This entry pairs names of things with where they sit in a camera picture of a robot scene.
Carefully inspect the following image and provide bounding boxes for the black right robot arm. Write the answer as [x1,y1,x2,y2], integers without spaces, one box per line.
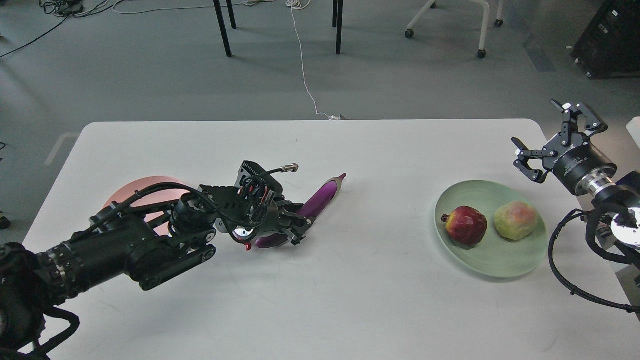
[511,100,640,314]

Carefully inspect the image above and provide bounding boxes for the pink plate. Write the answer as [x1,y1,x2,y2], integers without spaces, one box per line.
[100,175,187,233]

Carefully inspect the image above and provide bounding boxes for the white chair base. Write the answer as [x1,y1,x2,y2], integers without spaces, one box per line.
[403,0,506,60]

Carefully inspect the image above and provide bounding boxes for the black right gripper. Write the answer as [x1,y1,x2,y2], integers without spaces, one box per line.
[510,99,618,197]

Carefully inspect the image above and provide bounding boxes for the green-pink peach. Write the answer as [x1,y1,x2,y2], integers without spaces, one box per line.
[493,201,538,241]

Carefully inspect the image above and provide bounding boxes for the black table leg right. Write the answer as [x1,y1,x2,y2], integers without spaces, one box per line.
[332,0,344,55]

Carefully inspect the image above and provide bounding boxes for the green plate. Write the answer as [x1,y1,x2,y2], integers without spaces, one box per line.
[434,180,548,279]

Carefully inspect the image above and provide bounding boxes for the black table leg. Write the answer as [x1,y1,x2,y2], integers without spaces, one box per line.
[332,0,344,55]
[212,0,237,59]

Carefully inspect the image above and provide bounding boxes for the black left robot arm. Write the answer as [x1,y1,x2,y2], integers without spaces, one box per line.
[1,161,337,360]

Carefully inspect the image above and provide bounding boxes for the purple eggplant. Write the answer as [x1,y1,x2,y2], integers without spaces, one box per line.
[254,173,346,249]

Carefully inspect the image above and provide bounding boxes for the red chili pepper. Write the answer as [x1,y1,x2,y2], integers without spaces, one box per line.
[235,185,266,252]

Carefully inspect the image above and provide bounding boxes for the black table leg left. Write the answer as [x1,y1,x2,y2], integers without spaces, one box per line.
[212,0,237,59]

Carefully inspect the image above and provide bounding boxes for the red pomegranate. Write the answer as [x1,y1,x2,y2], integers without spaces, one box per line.
[439,206,489,247]

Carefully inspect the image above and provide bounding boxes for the black cables on floor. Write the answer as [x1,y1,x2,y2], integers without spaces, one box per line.
[0,0,251,58]

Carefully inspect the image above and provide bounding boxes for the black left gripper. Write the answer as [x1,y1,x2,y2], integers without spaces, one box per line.
[227,199,314,247]

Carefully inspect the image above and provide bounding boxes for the white cable on floor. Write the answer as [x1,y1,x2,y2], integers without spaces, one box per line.
[286,0,342,121]

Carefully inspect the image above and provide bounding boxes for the black equipment box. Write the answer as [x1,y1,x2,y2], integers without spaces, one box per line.
[571,0,640,79]

